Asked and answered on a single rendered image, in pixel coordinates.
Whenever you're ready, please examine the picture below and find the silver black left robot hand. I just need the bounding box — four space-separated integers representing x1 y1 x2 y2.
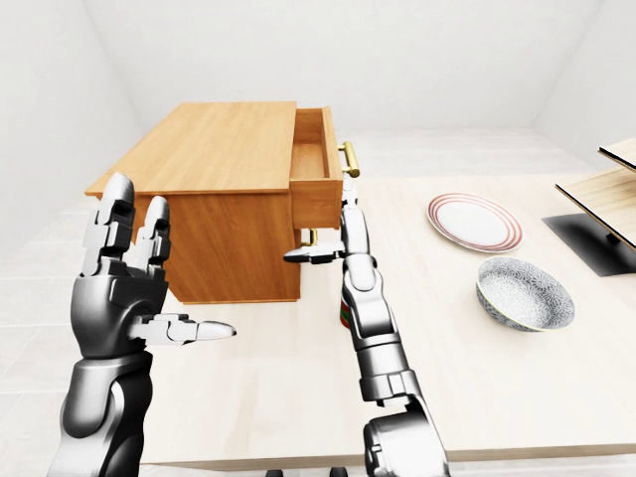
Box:
69 172 238 362

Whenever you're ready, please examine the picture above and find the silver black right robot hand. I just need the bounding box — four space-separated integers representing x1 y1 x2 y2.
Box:
282 176 401 350

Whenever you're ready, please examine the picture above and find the wooden cabinet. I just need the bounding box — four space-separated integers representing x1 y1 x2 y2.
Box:
83 101 304 305

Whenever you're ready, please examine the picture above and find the patterned grey white bowl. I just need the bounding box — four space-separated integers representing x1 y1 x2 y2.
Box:
475 255 577 336

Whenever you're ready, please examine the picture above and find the long brass drawer handle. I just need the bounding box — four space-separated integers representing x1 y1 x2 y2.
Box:
338 140 362 179

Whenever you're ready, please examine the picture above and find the white plate with red rings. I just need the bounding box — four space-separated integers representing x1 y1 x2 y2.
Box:
425 192 525 252

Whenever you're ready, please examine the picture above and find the wooden drawer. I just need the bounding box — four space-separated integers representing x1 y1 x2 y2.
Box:
288 104 346 232

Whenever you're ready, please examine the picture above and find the wooden shelf with black base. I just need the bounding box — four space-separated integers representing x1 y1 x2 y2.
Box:
541 138 636 279

